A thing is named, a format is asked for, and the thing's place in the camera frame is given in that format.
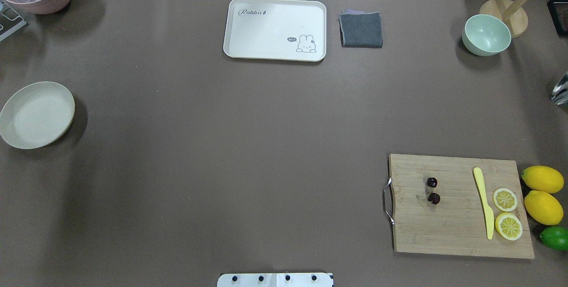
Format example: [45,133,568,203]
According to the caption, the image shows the cream round plate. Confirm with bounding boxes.
[0,82,75,149]

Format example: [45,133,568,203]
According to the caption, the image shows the metal scoop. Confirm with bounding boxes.
[549,72,568,106]

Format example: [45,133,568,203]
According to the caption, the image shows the cream rabbit tray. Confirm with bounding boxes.
[223,0,327,62]

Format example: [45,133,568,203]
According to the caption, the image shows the lemon slice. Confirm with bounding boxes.
[495,212,523,241]
[493,188,518,212]

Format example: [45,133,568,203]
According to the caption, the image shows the dark square box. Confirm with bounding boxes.
[547,0,568,36]

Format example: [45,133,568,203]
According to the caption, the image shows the yellow plastic knife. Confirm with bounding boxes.
[473,166,495,240]

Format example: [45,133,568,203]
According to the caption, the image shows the mint green bowl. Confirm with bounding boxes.
[462,14,512,56]

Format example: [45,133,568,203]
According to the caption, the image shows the grey folded cloth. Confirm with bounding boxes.
[339,10,383,48]

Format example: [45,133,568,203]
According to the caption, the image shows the white cup rack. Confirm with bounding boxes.
[0,0,27,42]

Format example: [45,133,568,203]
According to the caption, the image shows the wooden mug tree stand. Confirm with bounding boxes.
[479,0,528,38]

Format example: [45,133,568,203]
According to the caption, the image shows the dark red cherry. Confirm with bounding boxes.
[427,193,441,205]
[426,177,438,188]

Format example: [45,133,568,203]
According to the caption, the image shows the green lime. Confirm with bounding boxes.
[539,226,568,251]

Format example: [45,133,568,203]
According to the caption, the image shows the bamboo cutting board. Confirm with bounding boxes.
[386,153,534,260]

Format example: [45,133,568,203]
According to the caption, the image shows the whole yellow lemon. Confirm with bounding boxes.
[524,190,564,226]
[521,165,564,194]

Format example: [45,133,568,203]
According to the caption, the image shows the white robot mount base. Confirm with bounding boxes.
[217,272,335,287]

